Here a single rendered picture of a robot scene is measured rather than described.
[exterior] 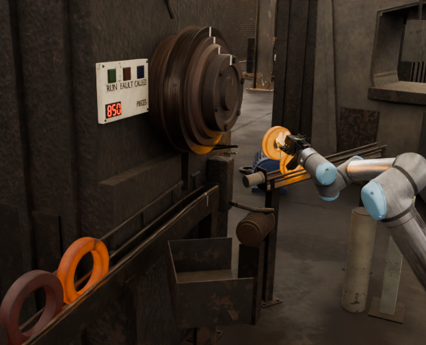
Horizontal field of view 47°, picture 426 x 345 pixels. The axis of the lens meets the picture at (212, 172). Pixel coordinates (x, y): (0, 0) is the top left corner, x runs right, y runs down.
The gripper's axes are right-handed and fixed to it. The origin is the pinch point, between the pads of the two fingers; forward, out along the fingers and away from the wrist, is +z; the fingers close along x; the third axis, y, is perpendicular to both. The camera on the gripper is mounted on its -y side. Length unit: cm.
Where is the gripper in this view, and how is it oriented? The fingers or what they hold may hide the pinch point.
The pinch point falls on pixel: (277, 139)
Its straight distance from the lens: 233.1
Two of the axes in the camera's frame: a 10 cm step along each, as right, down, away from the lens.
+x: -8.7, 1.2, -4.9
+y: 1.6, -8.5, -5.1
